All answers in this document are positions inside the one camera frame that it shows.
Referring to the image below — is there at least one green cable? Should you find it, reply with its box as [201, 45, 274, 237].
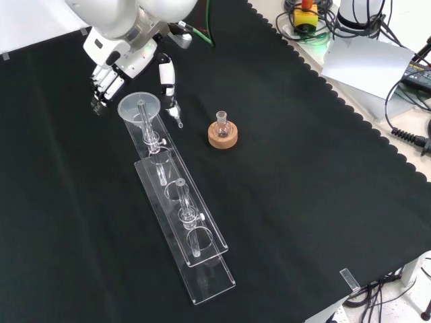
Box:
[188, 0, 216, 48]

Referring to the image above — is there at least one small clear weighing funnel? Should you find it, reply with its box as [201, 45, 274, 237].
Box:
[166, 106, 185, 129]

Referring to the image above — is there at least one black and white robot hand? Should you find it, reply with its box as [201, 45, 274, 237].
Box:
[83, 28, 178, 117]

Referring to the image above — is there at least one yellow stop button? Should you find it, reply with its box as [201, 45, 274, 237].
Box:
[293, 0, 319, 33]

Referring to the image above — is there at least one glass round-bottom flask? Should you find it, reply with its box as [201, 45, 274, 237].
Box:
[214, 110, 232, 139]

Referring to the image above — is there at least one translucent plastic funnel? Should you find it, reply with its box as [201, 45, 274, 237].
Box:
[117, 91, 162, 132]

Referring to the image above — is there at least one black ribbed cable plug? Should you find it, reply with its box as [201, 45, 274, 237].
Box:
[391, 127, 431, 151]

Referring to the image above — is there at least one clear acrylic funnel stand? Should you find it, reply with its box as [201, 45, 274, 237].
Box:
[123, 98, 236, 306]

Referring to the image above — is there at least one black power adapter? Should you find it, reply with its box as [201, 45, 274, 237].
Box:
[399, 60, 431, 90]

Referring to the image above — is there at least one cork ring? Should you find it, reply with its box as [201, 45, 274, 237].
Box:
[207, 120, 239, 149]

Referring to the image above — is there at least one black cloth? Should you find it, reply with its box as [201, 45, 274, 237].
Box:
[0, 0, 431, 323]

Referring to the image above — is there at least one pale board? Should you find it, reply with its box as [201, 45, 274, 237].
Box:
[320, 33, 416, 100]

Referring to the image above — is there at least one black cable bundle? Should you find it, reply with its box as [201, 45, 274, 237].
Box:
[343, 257, 431, 323]

